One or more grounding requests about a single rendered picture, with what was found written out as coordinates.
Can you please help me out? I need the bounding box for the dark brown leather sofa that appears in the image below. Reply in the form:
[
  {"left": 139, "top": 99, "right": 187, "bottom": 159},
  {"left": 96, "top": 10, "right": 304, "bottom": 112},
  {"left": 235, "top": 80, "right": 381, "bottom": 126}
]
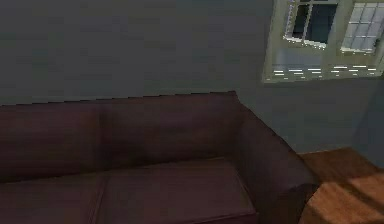
[{"left": 0, "top": 90, "right": 320, "bottom": 224}]

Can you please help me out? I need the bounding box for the pale framed window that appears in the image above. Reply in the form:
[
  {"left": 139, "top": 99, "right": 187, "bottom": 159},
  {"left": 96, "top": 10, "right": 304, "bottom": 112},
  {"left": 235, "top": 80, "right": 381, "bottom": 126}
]
[{"left": 261, "top": 0, "right": 384, "bottom": 84}]

